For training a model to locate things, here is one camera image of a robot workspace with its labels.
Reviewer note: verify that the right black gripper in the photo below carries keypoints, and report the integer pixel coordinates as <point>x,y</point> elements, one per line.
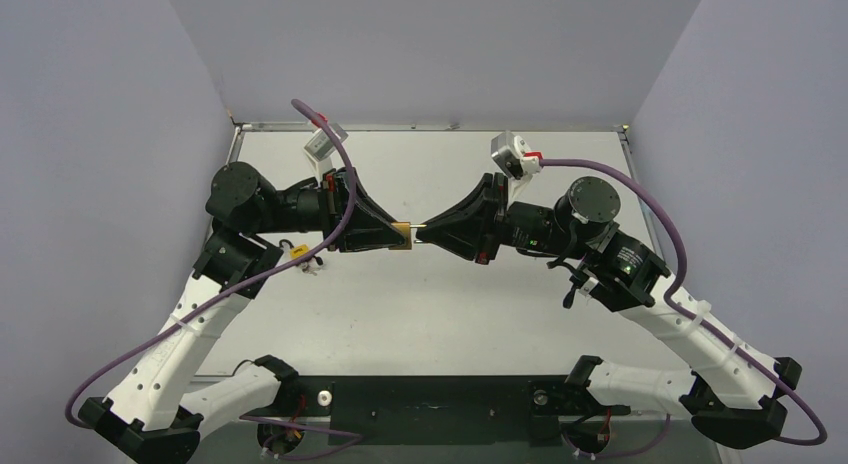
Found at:
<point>493,219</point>

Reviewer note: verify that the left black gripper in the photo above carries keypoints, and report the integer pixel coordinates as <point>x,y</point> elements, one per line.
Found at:
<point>368,226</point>

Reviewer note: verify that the small brass padlock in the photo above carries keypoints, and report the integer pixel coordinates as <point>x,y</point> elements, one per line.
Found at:
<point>407,231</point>

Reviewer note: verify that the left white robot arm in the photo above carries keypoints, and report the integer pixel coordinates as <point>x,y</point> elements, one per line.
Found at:
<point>151,415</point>

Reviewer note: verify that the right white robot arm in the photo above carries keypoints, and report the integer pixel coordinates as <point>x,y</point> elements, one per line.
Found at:
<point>730,392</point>

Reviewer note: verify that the yellow padlock with keys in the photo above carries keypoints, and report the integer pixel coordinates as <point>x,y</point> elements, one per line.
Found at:
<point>294,252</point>

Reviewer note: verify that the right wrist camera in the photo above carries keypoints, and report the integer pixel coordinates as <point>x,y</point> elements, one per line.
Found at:
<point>516,160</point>

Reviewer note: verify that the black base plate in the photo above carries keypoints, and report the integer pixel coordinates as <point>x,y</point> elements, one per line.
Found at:
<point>439,410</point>

